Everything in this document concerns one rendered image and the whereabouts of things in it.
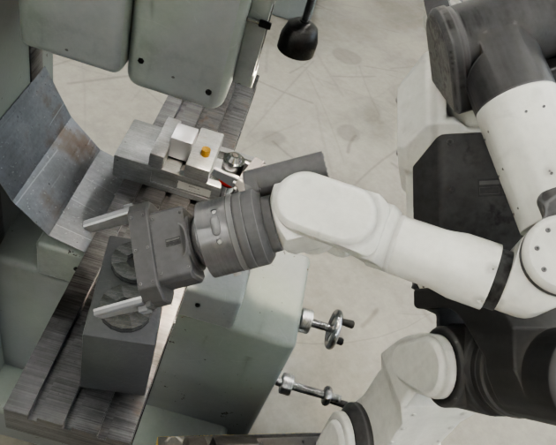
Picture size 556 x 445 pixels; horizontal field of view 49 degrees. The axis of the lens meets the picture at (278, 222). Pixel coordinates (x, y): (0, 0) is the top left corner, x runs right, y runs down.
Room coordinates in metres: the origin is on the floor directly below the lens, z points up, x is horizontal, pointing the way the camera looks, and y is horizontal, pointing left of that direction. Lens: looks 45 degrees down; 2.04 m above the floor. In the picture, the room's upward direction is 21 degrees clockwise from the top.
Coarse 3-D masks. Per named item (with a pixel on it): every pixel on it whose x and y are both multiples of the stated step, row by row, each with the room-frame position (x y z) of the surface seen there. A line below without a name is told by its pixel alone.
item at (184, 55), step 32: (160, 0) 0.90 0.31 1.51; (192, 0) 0.91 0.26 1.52; (224, 0) 0.91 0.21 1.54; (160, 32) 0.90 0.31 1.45; (192, 32) 0.91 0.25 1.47; (224, 32) 0.91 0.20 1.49; (128, 64) 0.91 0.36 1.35; (160, 64) 0.90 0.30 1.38; (192, 64) 0.91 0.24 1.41; (224, 64) 0.92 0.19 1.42; (192, 96) 0.91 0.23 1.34; (224, 96) 0.94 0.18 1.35
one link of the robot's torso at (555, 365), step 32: (448, 320) 0.62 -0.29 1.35; (480, 320) 0.52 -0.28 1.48; (512, 320) 0.50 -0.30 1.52; (544, 320) 0.52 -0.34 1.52; (480, 352) 0.50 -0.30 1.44; (512, 352) 0.46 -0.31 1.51; (544, 352) 0.45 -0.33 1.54; (480, 384) 0.47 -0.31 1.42; (512, 384) 0.44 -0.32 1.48; (544, 384) 0.42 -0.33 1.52; (512, 416) 0.45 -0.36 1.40; (544, 416) 0.41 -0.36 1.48
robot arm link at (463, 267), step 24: (408, 240) 0.46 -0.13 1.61; (432, 240) 0.47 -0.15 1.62; (456, 240) 0.47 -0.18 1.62; (480, 240) 0.48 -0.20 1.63; (408, 264) 0.45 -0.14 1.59; (432, 264) 0.45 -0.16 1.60; (456, 264) 0.45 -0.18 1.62; (480, 264) 0.45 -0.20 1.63; (504, 264) 0.46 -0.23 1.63; (432, 288) 0.44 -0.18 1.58; (456, 288) 0.44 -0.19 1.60; (480, 288) 0.44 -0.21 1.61; (504, 288) 0.44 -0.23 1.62; (528, 288) 0.44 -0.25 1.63; (504, 312) 0.44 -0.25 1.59; (528, 312) 0.43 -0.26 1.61
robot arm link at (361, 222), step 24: (288, 192) 0.47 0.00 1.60; (312, 192) 0.47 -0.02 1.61; (336, 192) 0.48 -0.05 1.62; (360, 192) 0.48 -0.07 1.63; (288, 216) 0.45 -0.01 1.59; (312, 216) 0.45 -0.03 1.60; (336, 216) 0.46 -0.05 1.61; (360, 216) 0.46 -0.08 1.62; (384, 216) 0.47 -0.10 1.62; (336, 240) 0.44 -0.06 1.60; (360, 240) 0.44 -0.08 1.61; (384, 240) 0.46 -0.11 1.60; (384, 264) 0.45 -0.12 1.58
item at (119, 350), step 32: (128, 256) 0.67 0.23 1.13; (96, 288) 0.59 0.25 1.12; (128, 288) 0.60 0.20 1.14; (96, 320) 0.53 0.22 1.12; (128, 320) 0.54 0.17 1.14; (160, 320) 0.58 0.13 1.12; (96, 352) 0.50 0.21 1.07; (128, 352) 0.52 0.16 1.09; (96, 384) 0.50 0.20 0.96; (128, 384) 0.52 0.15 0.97
